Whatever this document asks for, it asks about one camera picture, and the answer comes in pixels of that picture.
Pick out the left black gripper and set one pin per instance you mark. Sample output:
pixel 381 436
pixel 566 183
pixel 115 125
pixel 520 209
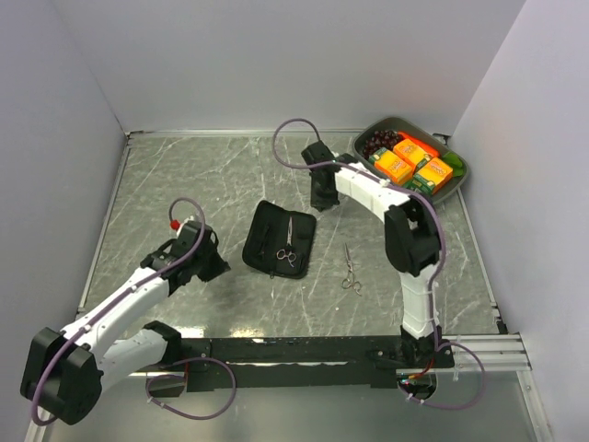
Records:
pixel 219 264

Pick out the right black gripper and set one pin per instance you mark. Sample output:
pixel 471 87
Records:
pixel 319 203

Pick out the black zippered tool case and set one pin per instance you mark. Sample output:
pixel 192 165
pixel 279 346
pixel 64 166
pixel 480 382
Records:
pixel 304 229

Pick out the silver hair scissors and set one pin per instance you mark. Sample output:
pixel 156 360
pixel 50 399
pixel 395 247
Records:
pixel 286 253
pixel 349 282

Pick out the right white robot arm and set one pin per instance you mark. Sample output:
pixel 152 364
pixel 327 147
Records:
pixel 412 233

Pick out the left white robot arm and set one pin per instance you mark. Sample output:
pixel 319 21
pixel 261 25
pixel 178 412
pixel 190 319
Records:
pixel 67 370

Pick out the orange juice carton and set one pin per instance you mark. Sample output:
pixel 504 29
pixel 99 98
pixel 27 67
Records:
pixel 414 155
pixel 393 166
pixel 430 178

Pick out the dark red grapes bunch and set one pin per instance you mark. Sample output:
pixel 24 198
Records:
pixel 381 139

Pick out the grey plastic tray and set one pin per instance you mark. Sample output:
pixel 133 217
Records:
pixel 397 124

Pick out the orange carrot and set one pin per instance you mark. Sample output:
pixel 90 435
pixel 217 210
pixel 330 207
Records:
pixel 427 148

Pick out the green leaf vegetable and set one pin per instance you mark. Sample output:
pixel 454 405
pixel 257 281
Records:
pixel 455 162

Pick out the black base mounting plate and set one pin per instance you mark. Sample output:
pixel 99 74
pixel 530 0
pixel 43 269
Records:
pixel 275 362

